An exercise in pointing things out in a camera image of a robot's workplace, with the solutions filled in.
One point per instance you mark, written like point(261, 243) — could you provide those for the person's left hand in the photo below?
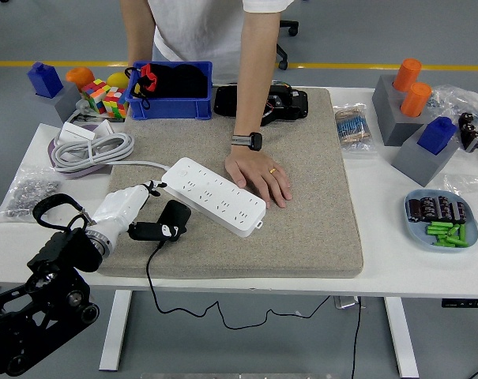
point(258, 169)

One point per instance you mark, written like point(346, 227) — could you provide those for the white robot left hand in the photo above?
point(118, 209)

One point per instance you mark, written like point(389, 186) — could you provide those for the white power strip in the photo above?
point(215, 193)

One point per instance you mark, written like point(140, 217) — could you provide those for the black plug adapter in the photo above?
point(175, 211)

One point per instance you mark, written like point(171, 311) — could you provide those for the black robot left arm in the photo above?
point(45, 276)

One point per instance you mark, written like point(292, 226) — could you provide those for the person's left forearm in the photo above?
point(254, 79)

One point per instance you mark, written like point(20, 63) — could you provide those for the person's right forearm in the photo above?
point(138, 39)

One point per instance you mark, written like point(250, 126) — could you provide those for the small white round plug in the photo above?
point(82, 106)

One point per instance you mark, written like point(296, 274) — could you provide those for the black and grey wristwatch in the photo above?
point(254, 141)

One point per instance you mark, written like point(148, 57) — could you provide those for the grey-brown mat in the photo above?
point(302, 229)

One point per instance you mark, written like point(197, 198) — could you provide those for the black electronic module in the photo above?
point(294, 104)

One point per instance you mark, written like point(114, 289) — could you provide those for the white cardboard box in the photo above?
point(76, 132)

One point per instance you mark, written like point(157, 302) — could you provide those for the clear bag of metal nuts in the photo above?
point(29, 193)

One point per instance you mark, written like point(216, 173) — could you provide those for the thin black tool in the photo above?
point(84, 117)

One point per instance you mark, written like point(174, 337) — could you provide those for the clear bag of resistors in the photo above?
point(353, 128)

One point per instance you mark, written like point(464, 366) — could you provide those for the colourful puzzle cube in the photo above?
point(115, 103)
point(95, 92)

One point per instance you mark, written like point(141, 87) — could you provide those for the blue plastic bin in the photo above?
point(167, 108)

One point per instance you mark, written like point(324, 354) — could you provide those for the black pouch with red trim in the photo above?
point(179, 83)

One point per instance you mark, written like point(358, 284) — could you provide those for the white table leg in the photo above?
point(400, 335)
point(116, 331)

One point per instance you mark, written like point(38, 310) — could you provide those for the yellow ball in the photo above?
point(118, 78)

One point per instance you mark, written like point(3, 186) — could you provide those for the orange ball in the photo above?
point(80, 76)

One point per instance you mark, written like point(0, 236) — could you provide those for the large grey block holder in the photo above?
point(388, 114)

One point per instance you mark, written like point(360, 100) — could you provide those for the black office chair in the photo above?
point(293, 27)

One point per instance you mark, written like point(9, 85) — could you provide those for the blue block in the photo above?
point(436, 136)
point(45, 81)

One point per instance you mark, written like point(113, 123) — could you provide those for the black capacitor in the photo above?
point(429, 207)
point(414, 209)
point(444, 207)
point(460, 212)

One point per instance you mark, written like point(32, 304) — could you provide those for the orange cylinder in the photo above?
point(407, 74)
point(415, 98)

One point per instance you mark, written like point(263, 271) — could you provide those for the light blue plate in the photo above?
point(420, 237)

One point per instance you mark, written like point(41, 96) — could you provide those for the green battery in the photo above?
point(438, 231)
point(453, 230)
point(439, 225)
point(462, 233)
point(444, 245)
point(454, 241)

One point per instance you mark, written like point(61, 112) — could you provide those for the clear bag of screws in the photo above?
point(448, 98)

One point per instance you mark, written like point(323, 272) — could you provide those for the clear plastic bag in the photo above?
point(471, 185)

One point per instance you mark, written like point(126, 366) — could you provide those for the bag of black capacitors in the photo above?
point(473, 132)

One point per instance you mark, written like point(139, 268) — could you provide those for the black table control panel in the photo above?
point(460, 303)

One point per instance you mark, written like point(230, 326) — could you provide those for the metal bracket under table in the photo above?
point(345, 302)

